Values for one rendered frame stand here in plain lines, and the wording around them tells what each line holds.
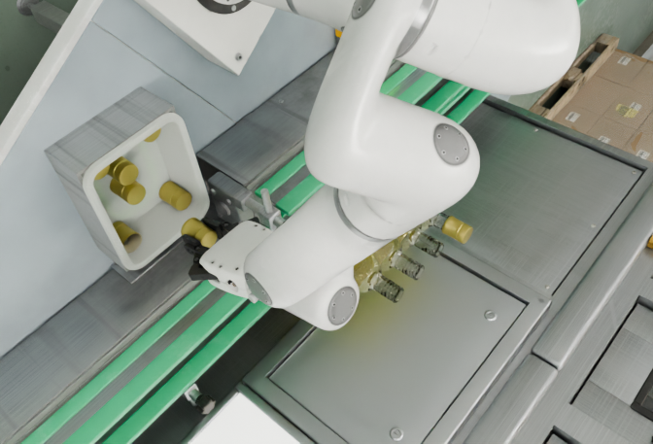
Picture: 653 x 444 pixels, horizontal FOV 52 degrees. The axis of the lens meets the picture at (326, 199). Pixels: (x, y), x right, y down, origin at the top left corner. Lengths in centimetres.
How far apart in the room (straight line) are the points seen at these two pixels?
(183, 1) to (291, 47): 34
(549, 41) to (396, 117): 13
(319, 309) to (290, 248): 15
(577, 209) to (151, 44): 92
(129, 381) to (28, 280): 21
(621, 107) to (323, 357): 431
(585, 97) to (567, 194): 383
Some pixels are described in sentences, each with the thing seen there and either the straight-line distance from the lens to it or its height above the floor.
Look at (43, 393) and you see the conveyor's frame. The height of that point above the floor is 86.
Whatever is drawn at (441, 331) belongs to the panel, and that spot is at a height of 120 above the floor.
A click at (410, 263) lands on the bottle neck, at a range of 115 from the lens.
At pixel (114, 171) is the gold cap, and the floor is 80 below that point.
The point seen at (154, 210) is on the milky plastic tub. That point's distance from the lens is 114.
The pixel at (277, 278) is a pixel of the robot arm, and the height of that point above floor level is 118.
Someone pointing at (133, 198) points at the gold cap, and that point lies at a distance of 104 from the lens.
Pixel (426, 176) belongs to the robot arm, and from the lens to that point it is 53.
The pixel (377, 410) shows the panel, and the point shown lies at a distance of 116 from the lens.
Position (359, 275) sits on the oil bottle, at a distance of 112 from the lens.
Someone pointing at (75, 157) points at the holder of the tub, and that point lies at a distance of 96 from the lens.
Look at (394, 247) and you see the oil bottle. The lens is 115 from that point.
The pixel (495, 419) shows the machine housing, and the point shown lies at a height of 136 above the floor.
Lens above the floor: 152
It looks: 29 degrees down
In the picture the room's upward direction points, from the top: 120 degrees clockwise
